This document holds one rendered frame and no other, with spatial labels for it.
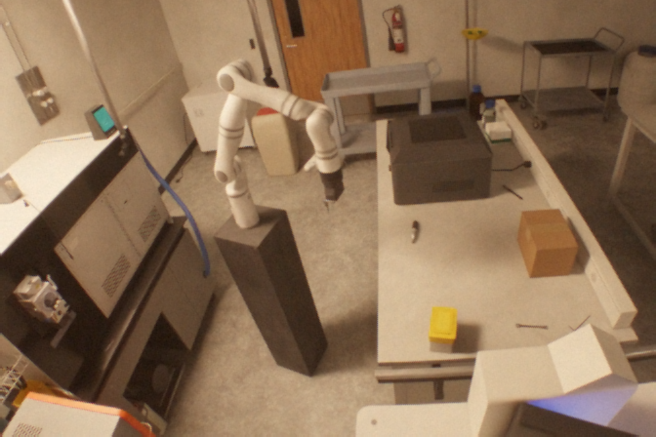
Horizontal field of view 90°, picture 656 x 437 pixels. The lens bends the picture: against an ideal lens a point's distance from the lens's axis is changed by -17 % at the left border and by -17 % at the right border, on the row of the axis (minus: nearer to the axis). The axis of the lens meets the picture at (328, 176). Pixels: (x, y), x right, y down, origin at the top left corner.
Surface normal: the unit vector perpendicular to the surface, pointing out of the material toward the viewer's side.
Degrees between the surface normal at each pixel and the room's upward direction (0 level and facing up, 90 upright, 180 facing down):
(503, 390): 0
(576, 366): 39
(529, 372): 0
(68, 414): 0
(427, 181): 90
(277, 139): 93
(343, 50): 90
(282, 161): 93
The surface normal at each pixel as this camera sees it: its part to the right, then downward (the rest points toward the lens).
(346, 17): -0.09, 0.57
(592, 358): -0.75, -0.57
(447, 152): -0.17, 0.04
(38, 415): -0.17, -0.82
